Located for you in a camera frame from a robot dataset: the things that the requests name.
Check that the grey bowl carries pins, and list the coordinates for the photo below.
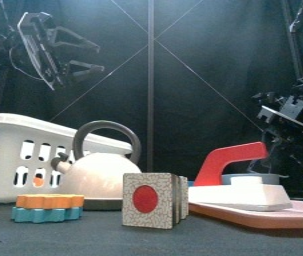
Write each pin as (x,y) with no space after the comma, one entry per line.
(271,178)

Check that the white plastic laundry basket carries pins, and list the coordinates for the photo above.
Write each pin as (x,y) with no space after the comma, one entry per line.
(7,156)

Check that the speckled block with red dot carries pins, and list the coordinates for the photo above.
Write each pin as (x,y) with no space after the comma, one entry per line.
(147,200)

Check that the orange and teal gear blocks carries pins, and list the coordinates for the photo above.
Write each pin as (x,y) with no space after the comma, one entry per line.
(47,208)

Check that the orange item inside basket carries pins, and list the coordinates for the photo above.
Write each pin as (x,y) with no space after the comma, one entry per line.
(38,181)

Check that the dark slanted frame bar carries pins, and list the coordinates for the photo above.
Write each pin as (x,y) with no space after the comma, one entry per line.
(294,43)

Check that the grey vertical frame pole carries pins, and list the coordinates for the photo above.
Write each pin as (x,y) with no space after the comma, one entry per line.
(150,83)

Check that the pink tray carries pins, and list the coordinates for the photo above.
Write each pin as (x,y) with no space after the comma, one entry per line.
(292,216)

